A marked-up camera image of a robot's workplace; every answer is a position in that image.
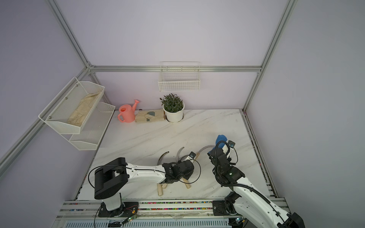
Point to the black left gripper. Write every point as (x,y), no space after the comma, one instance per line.
(188,175)

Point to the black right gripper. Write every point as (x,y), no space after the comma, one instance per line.
(229,159)

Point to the blue fluffy rag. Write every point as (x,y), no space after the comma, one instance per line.
(221,138)

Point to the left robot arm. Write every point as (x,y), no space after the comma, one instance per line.
(110,178)

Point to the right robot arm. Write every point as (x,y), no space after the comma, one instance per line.
(247,200)

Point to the white plant pot with saucer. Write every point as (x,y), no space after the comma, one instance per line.
(174,117)

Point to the beige work glove on table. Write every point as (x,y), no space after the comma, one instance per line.
(149,116)

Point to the green potted plant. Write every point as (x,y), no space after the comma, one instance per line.
(172,103)

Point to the pink watering can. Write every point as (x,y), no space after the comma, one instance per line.
(127,112)

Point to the white mesh lower shelf basket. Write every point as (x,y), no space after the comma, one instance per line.
(94,129)

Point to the white mesh shelf basket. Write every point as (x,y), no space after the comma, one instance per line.
(94,129)
(58,111)

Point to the beige glove in basket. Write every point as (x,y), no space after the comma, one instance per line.
(78,117)

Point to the white mesh upper shelf basket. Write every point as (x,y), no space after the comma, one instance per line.
(58,111)

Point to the sickle with wooden handle middle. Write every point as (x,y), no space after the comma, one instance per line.
(183,168)

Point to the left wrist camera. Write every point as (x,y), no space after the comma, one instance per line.
(191,156)

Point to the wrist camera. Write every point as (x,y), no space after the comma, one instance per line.
(230,146)
(191,156)

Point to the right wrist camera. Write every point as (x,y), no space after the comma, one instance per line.
(230,146)

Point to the white wire wall basket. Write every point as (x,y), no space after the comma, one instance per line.
(178,76)

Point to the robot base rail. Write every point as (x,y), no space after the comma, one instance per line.
(192,213)

